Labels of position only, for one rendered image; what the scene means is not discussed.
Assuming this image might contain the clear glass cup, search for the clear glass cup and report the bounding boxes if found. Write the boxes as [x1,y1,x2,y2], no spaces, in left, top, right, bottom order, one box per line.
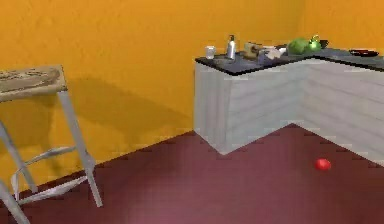
[205,45,217,60]

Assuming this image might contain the white counter with dark top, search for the white counter with dark top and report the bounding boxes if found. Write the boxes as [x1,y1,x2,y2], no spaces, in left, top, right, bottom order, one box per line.
[193,47,384,167]

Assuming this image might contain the silver bottle with dark cap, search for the silver bottle with dark cap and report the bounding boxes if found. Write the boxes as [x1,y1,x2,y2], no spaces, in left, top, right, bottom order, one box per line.
[226,34,237,61]

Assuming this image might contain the brown bread loaf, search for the brown bread loaf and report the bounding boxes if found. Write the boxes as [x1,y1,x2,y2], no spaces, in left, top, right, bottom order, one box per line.
[243,42,263,61]

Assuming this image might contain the white and blue cloth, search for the white and blue cloth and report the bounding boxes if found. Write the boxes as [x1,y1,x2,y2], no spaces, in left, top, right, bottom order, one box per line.
[258,46,288,64]

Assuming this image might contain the green lettuce head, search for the green lettuce head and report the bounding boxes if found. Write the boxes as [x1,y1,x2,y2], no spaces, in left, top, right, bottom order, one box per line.
[287,37,310,56]

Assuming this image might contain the green kettle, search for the green kettle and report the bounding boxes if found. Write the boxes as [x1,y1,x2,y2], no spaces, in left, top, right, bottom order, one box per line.
[307,34,322,52]

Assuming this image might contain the red tomato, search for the red tomato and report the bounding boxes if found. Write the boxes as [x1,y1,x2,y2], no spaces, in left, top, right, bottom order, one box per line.
[315,158,332,172]

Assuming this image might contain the wooden stool with grey legs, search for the wooden stool with grey legs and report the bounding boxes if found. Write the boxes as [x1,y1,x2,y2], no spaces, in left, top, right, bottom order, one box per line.
[0,64,104,224]

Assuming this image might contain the black pan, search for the black pan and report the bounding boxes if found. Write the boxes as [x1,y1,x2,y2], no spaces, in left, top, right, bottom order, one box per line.
[348,48,380,58]

